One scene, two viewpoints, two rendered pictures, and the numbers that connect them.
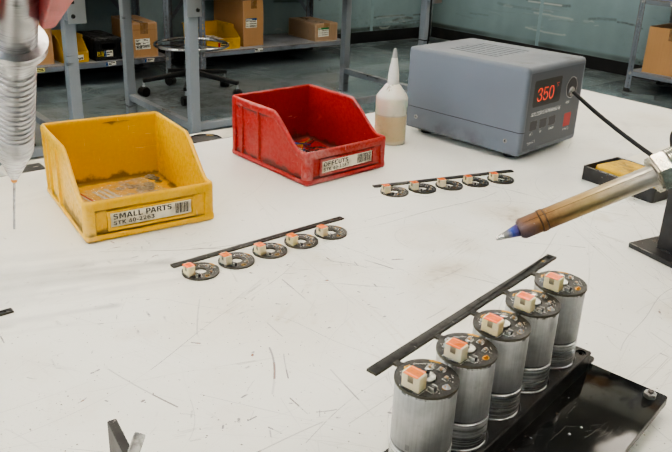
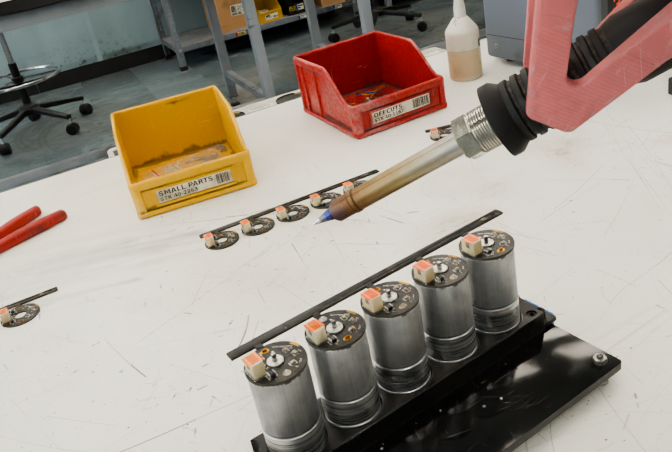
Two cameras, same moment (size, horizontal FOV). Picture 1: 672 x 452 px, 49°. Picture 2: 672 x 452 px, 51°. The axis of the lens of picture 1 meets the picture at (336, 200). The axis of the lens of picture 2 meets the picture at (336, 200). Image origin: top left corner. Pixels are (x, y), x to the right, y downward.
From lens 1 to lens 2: 0.15 m
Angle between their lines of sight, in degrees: 19
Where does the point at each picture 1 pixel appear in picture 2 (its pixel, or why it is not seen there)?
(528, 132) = not seen: hidden behind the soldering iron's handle
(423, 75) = (496, 1)
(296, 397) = not seen: hidden behind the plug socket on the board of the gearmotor
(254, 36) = not seen: outside the picture
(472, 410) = (343, 389)
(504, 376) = (392, 351)
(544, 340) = (450, 310)
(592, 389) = (537, 354)
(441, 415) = (283, 400)
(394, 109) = (463, 43)
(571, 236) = (619, 167)
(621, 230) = not seen: outside the picture
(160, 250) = (197, 221)
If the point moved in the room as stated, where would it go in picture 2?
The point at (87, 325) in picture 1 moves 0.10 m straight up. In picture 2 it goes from (108, 300) to (54, 161)
